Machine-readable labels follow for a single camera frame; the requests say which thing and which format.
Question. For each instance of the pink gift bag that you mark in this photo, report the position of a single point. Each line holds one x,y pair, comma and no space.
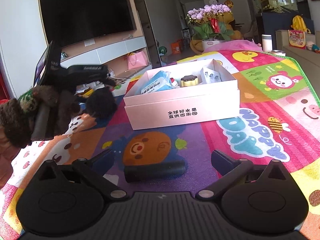
137,60

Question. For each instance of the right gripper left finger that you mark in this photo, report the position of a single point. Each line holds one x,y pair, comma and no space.
93,170

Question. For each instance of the white media cabinet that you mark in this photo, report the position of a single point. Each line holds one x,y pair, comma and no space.
109,49

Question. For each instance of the rose gold tumbler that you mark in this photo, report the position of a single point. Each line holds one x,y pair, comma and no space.
278,53

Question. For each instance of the pink tulle cloth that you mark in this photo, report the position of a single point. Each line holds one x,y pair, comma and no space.
235,45

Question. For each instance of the watermelon ball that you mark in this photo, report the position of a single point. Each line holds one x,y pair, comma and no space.
162,50

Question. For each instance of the orange bag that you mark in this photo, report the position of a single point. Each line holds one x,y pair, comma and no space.
175,48

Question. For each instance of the blue white cotton pack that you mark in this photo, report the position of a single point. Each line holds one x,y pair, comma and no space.
160,82

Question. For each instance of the fish tank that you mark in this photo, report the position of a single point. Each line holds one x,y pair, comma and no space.
280,2

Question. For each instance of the colourful cartoon play mat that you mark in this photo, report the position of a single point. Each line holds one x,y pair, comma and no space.
279,118

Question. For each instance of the beige sofa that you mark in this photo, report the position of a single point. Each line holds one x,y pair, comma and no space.
308,60

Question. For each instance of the white battery charger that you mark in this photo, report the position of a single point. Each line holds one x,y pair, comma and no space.
209,76

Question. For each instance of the black cylinder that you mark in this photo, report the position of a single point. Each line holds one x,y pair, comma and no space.
168,169

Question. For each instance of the white thermos bottle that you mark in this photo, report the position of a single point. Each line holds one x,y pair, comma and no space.
267,43

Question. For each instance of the black television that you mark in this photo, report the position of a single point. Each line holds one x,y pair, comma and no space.
67,22

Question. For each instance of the pink cardboard box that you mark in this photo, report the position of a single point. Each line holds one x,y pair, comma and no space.
183,105

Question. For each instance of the black plush cat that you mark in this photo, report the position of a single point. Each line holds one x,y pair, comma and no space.
101,104

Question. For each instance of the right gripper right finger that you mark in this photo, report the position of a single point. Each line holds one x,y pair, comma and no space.
231,170

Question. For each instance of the white red foam rocket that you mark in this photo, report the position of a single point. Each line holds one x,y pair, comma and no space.
174,83

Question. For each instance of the pink orchid flower pot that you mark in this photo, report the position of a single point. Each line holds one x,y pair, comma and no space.
210,23

